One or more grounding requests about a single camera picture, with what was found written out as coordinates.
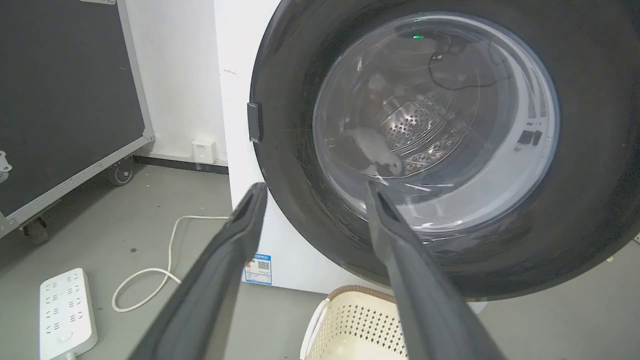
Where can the white front-load washing machine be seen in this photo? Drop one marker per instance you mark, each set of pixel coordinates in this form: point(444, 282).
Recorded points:
point(280, 165)

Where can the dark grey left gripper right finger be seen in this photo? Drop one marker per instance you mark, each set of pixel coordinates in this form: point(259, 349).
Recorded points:
point(425, 300)

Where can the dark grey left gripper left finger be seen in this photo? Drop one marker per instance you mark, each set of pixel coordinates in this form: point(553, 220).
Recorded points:
point(210, 285)

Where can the black flight case with castors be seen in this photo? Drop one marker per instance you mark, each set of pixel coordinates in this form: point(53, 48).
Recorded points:
point(60, 95)

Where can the white washing machine body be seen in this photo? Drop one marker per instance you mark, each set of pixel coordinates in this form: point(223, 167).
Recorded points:
point(240, 70)

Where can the blue energy label sticker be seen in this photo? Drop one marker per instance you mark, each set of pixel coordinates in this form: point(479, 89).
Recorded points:
point(258, 268)

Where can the cream perforated laundry basket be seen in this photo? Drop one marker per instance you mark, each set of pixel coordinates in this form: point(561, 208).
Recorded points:
point(357, 327)

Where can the white power strip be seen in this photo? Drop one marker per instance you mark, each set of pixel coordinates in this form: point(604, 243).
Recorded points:
point(66, 315)

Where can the white wall socket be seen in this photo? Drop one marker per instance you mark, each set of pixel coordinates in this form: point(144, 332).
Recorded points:
point(204, 151)

